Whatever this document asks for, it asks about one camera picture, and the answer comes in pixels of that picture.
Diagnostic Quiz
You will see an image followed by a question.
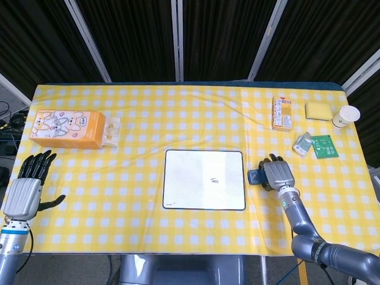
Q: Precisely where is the orange cartoon tissue box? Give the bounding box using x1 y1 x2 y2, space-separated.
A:
29 109 107 150

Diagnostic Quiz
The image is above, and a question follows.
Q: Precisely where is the white whiteboard black frame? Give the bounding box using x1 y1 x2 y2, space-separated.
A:
161 149 246 211

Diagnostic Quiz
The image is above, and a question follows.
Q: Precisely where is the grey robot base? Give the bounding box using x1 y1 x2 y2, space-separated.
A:
118 254 247 285

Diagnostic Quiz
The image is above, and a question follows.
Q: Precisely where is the yellow checkered tablecloth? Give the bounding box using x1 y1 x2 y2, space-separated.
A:
14 84 380 257

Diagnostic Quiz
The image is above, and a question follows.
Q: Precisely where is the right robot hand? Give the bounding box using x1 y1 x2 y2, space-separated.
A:
257 153 296 192

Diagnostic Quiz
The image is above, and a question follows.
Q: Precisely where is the small wrapped packet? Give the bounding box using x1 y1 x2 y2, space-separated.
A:
292 132 314 157

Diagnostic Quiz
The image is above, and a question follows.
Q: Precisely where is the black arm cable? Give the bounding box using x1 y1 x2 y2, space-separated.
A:
27 224 34 256

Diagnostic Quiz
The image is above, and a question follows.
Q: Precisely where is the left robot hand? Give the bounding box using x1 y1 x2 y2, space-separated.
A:
1 150 67 221

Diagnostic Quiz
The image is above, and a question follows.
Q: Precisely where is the orange biscuit box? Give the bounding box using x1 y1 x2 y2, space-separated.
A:
271 95 293 131

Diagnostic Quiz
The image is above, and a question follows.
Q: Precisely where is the green sachet packet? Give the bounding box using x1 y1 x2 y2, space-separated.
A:
311 134 340 160

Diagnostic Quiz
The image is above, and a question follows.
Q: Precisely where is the black cable bundle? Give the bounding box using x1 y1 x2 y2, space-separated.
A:
0 100 29 131

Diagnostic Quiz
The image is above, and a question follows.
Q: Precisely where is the blue whiteboard eraser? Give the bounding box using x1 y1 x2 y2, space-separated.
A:
248 168 268 186

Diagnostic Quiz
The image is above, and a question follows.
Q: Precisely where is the white paper cup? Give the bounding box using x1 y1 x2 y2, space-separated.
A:
331 104 361 128

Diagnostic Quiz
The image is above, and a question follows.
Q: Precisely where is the yellow sponge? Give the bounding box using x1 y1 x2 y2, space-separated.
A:
305 102 333 121

